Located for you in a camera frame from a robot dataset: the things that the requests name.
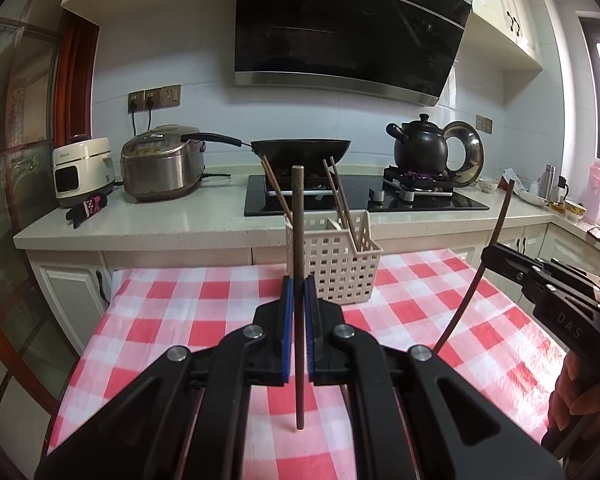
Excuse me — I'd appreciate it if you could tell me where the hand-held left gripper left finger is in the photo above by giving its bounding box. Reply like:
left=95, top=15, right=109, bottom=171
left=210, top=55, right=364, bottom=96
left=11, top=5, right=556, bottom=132
left=35, top=274, right=297, bottom=480

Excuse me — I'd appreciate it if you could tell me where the light brown wooden chopstick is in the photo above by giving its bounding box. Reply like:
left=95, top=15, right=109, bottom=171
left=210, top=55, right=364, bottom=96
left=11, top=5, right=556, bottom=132
left=259, top=155, right=294, bottom=222
left=322, top=159, right=349, bottom=230
left=328, top=156, right=355, bottom=229

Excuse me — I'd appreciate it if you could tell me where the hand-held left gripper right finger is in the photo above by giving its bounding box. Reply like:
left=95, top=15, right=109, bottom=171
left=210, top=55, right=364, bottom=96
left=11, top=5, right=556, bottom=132
left=303, top=274, right=566, bottom=480

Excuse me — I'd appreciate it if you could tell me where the red white packet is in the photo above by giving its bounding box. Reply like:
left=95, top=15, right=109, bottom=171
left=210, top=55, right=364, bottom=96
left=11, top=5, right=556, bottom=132
left=499, top=170, right=524, bottom=194

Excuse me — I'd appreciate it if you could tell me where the black burner grate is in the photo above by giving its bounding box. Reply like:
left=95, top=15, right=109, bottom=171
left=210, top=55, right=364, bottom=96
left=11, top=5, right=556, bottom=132
left=382, top=165, right=457, bottom=199
left=265, top=172, right=342, bottom=197

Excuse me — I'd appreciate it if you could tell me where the black pink glove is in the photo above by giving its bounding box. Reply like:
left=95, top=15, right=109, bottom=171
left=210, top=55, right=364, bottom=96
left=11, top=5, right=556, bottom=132
left=65, top=194, right=109, bottom=230

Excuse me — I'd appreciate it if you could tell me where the dark brown wooden chopstick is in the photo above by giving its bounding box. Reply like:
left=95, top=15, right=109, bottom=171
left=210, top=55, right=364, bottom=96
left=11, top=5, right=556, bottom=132
left=291, top=164, right=309, bottom=431
left=432, top=178, right=517, bottom=354

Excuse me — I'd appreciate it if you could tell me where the red white checkered tablecloth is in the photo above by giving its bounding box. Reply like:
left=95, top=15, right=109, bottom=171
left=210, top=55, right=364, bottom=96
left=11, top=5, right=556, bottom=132
left=45, top=247, right=569, bottom=480

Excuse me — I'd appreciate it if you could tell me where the black ceramic kettle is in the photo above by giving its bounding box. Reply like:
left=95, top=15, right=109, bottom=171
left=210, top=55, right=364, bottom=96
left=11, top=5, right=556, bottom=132
left=385, top=113, right=450, bottom=174

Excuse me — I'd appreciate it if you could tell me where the beige perforated utensil basket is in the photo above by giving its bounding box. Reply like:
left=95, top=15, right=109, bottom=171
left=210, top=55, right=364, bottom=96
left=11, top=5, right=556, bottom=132
left=285, top=209, right=384, bottom=306

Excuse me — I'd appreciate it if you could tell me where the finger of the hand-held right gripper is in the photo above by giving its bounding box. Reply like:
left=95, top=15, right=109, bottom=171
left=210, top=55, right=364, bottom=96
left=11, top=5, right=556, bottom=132
left=500, top=242, right=600, bottom=294
left=480, top=245, right=542, bottom=289

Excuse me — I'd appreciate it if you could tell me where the glass door with red-brown frame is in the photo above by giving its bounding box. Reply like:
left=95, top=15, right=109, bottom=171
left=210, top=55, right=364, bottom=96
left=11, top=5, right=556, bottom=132
left=0, top=10, right=101, bottom=413

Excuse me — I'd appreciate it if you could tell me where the white rice cooker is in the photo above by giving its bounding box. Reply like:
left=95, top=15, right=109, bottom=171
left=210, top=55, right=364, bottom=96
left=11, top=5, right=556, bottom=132
left=51, top=136, right=116, bottom=209

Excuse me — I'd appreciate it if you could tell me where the white lower cabinet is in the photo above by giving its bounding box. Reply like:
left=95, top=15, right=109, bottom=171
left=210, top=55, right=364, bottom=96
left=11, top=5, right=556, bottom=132
left=27, top=246, right=254, bottom=357

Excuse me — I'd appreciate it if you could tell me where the black glass gas cooktop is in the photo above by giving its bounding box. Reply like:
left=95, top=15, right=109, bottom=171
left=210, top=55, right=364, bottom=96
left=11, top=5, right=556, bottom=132
left=244, top=173, right=491, bottom=218

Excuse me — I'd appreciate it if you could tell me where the silver electric pressure cooker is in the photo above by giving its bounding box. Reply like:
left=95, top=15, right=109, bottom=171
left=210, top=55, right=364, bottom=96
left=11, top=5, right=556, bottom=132
left=120, top=124, right=206, bottom=202

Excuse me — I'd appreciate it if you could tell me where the black wok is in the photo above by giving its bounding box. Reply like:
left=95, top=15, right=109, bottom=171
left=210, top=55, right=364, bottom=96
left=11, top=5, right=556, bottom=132
left=180, top=132, right=354, bottom=169

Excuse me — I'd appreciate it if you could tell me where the black range hood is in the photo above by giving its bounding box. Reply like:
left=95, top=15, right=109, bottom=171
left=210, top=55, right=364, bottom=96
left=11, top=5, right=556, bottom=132
left=234, top=0, right=476, bottom=108

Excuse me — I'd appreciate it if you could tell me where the white upper cabinet with handles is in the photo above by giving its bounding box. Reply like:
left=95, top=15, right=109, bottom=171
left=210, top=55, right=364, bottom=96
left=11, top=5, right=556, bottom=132
left=467, top=0, right=546, bottom=72

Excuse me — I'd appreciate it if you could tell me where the pink water bottle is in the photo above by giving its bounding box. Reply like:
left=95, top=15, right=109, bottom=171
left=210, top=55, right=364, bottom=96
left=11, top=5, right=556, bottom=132
left=584, top=157, right=600, bottom=226

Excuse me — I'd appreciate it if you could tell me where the person's right hand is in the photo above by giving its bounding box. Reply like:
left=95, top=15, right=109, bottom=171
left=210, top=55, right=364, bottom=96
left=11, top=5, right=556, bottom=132
left=540, top=347, right=600, bottom=461

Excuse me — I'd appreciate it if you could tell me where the steel pot lid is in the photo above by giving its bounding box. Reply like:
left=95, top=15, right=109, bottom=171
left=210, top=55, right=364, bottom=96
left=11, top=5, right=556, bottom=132
left=442, top=120, right=484, bottom=189

